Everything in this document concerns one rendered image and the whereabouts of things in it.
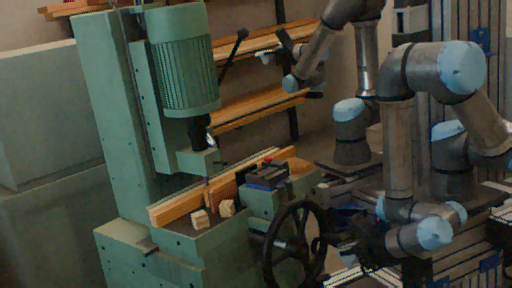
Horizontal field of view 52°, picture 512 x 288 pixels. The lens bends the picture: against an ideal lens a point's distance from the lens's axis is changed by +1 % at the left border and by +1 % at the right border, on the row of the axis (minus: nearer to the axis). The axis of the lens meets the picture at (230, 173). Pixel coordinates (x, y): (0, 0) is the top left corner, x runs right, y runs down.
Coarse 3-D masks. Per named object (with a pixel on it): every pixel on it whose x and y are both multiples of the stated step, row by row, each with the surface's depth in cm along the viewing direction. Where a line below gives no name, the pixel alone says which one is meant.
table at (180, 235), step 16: (304, 176) 176; (320, 176) 182; (304, 192) 177; (208, 208) 162; (240, 208) 158; (176, 224) 155; (192, 224) 153; (224, 224) 151; (240, 224) 156; (256, 224) 156; (160, 240) 156; (176, 240) 150; (192, 240) 144; (208, 240) 147; (224, 240) 152; (192, 256) 147
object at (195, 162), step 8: (176, 152) 167; (184, 152) 164; (192, 152) 162; (200, 152) 161; (208, 152) 160; (216, 152) 161; (184, 160) 165; (192, 160) 162; (200, 160) 159; (208, 160) 159; (216, 160) 162; (184, 168) 167; (192, 168) 164; (200, 168) 161; (208, 168) 160; (216, 168) 162
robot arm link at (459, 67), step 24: (408, 48) 123; (432, 48) 119; (456, 48) 115; (480, 48) 118; (408, 72) 122; (432, 72) 118; (456, 72) 115; (480, 72) 118; (432, 96) 127; (456, 96) 121; (480, 96) 126; (480, 120) 131; (504, 120) 143; (480, 144) 141; (504, 144) 140; (504, 168) 146
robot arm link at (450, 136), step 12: (456, 120) 159; (432, 132) 158; (444, 132) 154; (456, 132) 152; (432, 144) 160; (444, 144) 155; (456, 144) 152; (468, 144) 150; (432, 156) 161; (444, 156) 156; (456, 156) 154; (444, 168) 158; (456, 168) 156
